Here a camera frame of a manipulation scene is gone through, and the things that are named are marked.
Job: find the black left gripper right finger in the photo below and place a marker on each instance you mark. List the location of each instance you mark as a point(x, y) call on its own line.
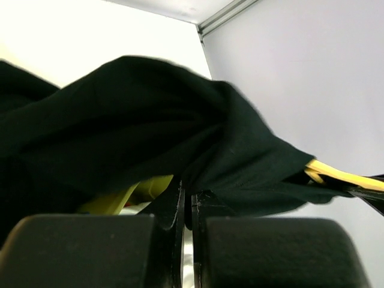
point(204, 205)

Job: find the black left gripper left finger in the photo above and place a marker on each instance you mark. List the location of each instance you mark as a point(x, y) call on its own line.
point(165, 264)

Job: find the white t shirt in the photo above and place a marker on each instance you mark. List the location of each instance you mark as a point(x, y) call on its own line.
point(187, 270)

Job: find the black t shirt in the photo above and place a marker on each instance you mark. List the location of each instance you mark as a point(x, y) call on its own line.
point(133, 119)

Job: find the yellow hanger of black shirt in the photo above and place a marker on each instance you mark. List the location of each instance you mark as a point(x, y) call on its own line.
point(317, 171)

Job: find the olive green plastic basket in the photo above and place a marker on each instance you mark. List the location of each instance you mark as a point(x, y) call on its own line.
point(113, 204)

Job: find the aluminium frame post right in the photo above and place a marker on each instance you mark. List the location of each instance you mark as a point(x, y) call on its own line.
point(218, 19)

